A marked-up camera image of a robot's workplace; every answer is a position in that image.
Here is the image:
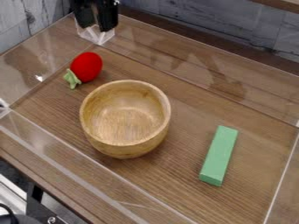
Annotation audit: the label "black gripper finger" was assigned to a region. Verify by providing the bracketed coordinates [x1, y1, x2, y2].
[97, 0, 119, 32]
[70, 0, 95, 29]

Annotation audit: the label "red plush fruit green leaves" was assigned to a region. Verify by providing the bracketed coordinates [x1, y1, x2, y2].
[63, 52, 103, 89]

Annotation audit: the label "wooden bowl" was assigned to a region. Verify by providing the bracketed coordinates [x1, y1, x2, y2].
[79, 80, 173, 159]

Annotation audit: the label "green rectangular block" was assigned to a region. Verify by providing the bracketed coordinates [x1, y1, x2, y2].
[199, 126, 239, 186]

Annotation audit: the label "clear acrylic enclosure wall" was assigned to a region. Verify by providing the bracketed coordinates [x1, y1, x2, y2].
[0, 107, 197, 224]

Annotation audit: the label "black cable lower left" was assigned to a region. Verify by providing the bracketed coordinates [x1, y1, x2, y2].
[0, 203, 20, 224]

